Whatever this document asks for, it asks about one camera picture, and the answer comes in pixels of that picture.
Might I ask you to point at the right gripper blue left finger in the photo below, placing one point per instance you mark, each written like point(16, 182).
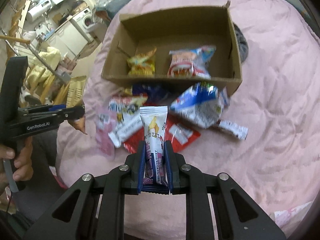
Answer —
point(141, 165)

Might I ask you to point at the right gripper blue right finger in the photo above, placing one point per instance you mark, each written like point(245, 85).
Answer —
point(168, 163)

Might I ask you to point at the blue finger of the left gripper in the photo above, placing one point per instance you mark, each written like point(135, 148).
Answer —
point(57, 107)
point(71, 113)

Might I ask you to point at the white purple snack bar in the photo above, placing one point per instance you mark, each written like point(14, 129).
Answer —
point(154, 120)

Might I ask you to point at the gold pink snack pouch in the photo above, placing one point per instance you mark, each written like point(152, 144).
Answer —
point(105, 123)

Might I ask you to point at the blue white chip bag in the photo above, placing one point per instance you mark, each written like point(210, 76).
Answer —
point(201, 104)

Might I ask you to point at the person's left hand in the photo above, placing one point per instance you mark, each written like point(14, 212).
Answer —
point(22, 162)

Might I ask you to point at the wooden drying rack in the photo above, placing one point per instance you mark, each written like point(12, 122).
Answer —
point(38, 77)

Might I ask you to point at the white red snack bar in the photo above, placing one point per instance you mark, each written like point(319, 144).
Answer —
point(121, 133)

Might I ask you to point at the dark blue snack bag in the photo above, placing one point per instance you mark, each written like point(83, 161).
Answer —
point(156, 93)

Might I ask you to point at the red white cartoon snack bag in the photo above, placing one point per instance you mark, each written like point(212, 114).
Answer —
point(126, 107)

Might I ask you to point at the white kitchen cabinet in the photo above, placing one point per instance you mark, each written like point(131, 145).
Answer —
point(67, 39)

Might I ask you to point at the brown white chocolate bar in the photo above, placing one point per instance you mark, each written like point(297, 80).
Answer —
point(237, 131)

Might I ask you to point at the yellow orange chip bag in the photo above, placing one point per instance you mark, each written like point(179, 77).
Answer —
point(142, 64)

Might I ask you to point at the white washing machine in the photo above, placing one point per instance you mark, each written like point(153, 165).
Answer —
point(82, 21)

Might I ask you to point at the brown cardboard box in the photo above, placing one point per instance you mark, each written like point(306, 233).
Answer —
point(173, 29)

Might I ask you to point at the pink bed quilt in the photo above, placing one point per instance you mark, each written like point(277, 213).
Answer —
point(278, 100)

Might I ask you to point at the grey striped cloth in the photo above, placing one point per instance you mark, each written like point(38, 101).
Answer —
point(242, 44)

